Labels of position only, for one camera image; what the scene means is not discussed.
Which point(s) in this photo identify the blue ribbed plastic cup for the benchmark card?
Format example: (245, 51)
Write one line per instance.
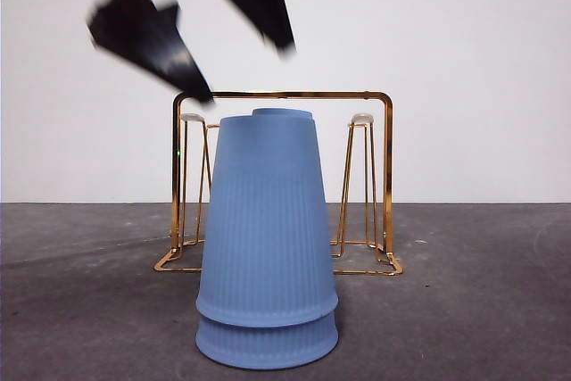
(281, 112)
(267, 345)
(267, 220)

